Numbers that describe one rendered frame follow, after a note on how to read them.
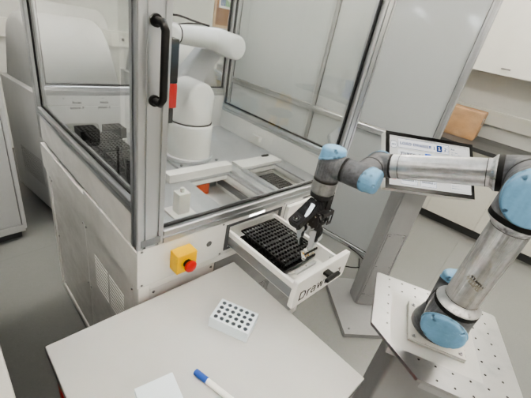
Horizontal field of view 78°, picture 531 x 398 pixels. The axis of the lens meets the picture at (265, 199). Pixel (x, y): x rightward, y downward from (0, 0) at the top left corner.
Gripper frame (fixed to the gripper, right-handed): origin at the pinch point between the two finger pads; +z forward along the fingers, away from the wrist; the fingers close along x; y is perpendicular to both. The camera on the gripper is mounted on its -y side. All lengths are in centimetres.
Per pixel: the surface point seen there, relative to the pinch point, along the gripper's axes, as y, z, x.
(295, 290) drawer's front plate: -15.0, 4.1, -10.7
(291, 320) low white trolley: -12.9, 17.8, -10.8
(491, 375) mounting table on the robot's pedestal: 24, 19, -62
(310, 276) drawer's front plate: -9.4, 1.2, -10.8
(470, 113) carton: 311, -21, 39
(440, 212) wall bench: 288, 80, 19
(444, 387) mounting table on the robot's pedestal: 7, 18, -53
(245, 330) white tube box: -29.2, 15.3, -6.4
